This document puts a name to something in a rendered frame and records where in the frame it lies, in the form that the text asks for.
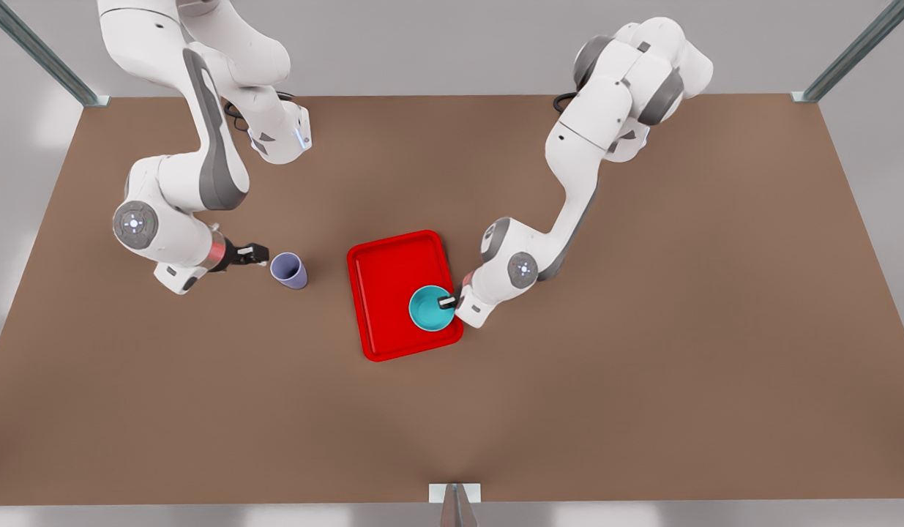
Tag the red tray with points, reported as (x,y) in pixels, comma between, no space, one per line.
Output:
(393,293)

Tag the silver frame post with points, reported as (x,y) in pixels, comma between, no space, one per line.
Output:
(455,505)
(854,51)
(45,53)

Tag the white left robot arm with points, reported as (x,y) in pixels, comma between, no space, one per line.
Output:
(591,146)

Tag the teal bowl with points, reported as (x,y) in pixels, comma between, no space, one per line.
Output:
(428,308)

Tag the lavender cup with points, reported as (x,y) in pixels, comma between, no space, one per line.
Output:
(290,270)

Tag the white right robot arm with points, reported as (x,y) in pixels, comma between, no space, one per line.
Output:
(203,168)

